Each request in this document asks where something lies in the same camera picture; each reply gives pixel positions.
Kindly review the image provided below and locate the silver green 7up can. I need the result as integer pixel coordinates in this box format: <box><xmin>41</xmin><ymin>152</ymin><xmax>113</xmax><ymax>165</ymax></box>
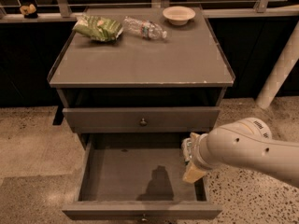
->
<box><xmin>181</xmin><ymin>138</ymin><xmax>192</xmax><ymax>164</ymax></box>

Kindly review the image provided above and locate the round brass top knob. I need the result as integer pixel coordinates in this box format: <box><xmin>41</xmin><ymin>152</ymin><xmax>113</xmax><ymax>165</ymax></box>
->
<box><xmin>139</xmin><ymin>118</ymin><xmax>148</xmax><ymax>127</ymax></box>

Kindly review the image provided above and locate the open grey middle drawer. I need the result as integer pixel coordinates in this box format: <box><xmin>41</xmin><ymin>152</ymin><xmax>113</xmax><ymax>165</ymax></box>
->
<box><xmin>63</xmin><ymin>133</ymin><xmax>221</xmax><ymax>224</ymax></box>

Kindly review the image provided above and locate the small yellow black object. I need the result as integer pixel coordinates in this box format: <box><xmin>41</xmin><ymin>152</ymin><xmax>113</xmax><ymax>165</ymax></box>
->
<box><xmin>20</xmin><ymin>4</ymin><xmax>38</xmax><ymax>19</ymax></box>

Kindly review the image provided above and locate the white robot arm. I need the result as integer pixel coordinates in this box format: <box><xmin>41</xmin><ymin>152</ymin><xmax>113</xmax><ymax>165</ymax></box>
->
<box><xmin>181</xmin><ymin>118</ymin><xmax>299</xmax><ymax>188</ymax></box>

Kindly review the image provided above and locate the round brass knob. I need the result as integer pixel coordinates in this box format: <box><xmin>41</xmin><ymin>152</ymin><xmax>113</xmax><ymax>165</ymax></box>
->
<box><xmin>139</xmin><ymin>118</ymin><xmax>148</xmax><ymax>127</ymax></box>
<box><xmin>140</xmin><ymin>215</ymin><xmax>149</xmax><ymax>223</ymax></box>

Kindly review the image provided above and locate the metal window railing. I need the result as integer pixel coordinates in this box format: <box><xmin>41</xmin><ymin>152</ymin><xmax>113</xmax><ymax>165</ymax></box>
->
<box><xmin>0</xmin><ymin>0</ymin><xmax>299</xmax><ymax>19</ymax></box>

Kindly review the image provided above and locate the grey drawer cabinet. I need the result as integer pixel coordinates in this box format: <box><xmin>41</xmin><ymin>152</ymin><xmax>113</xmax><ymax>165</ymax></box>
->
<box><xmin>46</xmin><ymin>6</ymin><xmax>236</xmax><ymax>151</ymax></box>

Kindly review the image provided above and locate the clear plastic water bottle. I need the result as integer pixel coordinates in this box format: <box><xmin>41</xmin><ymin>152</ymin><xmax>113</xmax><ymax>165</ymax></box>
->
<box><xmin>122</xmin><ymin>17</ymin><xmax>167</xmax><ymax>40</ymax></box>

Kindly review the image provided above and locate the white floor pillar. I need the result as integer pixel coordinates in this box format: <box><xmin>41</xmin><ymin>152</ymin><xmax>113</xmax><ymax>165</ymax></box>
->
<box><xmin>255</xmin><ymin>22</ymin><xmax>299</xmax><ymax>109</ymax></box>

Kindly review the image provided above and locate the beige paper bowl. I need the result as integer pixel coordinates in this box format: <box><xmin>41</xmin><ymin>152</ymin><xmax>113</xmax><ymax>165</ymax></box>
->
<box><xmin>163</xmin><ymin>6</ymin><xmax>195</xmax><ymax>26</ymax></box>

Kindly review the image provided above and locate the grey top drawer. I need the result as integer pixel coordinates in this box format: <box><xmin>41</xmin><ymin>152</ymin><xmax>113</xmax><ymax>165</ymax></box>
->
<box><xmin>63</xmin><ymin>106</ymin><xmax>220</xmax><ymax>133</ymax></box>

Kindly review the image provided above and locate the round brass middle knob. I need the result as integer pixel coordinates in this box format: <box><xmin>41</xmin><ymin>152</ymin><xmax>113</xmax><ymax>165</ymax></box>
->
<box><xmin>140</xmin><ymin>215</ymin><xmax>149</xmax><ymax>223</ymax></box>

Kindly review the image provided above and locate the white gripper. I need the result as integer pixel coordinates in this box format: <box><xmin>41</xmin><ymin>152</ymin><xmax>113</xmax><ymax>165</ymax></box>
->
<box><xmin>182</xmin><ymin>133</ymin><xmax>220</xmax><ymax>184</ymax></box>

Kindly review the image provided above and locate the green chip bag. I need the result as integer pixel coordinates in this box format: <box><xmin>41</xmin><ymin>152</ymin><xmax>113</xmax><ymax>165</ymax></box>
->
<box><xmin>73</xmin><ymin>14</ymin><xmax>123</xmax><ymax>42</ymax></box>

